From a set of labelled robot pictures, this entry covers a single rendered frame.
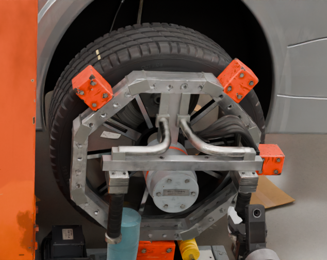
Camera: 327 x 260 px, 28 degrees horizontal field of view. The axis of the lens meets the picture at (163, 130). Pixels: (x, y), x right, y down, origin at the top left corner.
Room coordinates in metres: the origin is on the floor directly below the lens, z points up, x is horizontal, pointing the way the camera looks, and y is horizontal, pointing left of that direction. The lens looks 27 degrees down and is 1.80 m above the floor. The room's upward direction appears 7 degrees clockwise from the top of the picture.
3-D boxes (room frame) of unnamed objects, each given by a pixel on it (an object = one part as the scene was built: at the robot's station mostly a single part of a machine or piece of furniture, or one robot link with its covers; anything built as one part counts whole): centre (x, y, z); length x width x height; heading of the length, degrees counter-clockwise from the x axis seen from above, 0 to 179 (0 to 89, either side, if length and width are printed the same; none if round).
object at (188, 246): (1.77, -0.11, 0.51); 0.29 x 0.06 x 0.06; 13
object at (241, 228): (1.34, -0.26, 0.80); 0.12 x 0.08 x 0.09; 13
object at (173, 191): (1.57, -0.03, 0.85); 0.21 x 0.14 x 0.14; 13
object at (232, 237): (1.45, -0.23, 0.83); 0.04 x 0.04 x 0.16
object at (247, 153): (1.55, -0.14, 1.03); 0.19 x 0.18 x 0.11; 13
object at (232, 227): (1.39, -0.22, 0.83); 0.09 x 0.05 x 0.02; 22
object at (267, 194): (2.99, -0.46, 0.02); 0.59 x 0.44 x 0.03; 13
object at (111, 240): (1.37, 0.10, 0.83); 0.04 x 0.04 x 0.16
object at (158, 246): (1.68, 0.00, 0.48); 0.16 x 0.12 x 0.17; 13
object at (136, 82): (1.64, -0.01, 0.85); 0.54 x 0.07 x 0.54; 103
